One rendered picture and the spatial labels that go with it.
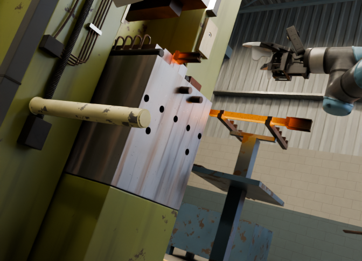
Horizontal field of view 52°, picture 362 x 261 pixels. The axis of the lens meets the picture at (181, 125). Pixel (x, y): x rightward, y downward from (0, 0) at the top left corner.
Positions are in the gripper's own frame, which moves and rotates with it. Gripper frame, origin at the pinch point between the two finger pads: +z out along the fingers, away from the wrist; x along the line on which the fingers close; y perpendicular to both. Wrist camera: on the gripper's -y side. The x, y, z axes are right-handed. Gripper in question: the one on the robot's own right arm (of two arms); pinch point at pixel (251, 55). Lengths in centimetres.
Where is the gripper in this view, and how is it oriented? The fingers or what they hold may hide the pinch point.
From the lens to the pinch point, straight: 126.0
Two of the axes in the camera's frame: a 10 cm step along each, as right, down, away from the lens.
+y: -3.0, 9.2, -2.4
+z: -7.9, -1.0, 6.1
